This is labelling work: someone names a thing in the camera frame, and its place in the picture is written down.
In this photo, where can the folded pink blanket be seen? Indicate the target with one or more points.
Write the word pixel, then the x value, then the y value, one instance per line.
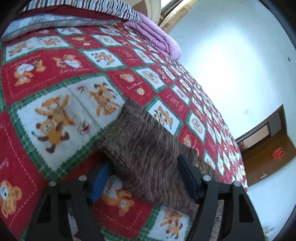
pixel 156 36

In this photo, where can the brown knitted sweater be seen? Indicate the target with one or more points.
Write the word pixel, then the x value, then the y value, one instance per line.
pixel 144 155

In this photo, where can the brown wooden door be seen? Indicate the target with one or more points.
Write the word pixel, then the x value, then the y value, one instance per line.
pixel 259 159

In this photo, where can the red paper door decoration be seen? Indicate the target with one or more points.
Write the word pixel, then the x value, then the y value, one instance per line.
pixel 278 153

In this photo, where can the grey patterned pillow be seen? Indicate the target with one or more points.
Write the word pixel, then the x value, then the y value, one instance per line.
pixel 25 25

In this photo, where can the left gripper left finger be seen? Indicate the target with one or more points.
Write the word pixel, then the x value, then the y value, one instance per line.
pixel 63 210

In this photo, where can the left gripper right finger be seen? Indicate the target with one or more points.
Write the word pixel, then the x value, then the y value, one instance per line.
pixel 239 220

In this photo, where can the striped pillow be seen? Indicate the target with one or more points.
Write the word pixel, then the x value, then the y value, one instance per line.
pixel 98 10

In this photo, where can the red checkered bear bedspread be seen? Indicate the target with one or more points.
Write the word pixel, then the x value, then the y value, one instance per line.
pixel 60 87

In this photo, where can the dark door frame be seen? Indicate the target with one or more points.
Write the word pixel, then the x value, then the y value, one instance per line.
pixel 269 127

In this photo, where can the right yellow curtain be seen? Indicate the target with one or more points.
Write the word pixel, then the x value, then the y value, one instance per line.
pixel 173 13

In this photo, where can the cream and brown headboard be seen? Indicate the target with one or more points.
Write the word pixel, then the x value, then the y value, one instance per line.
pixel 149 8

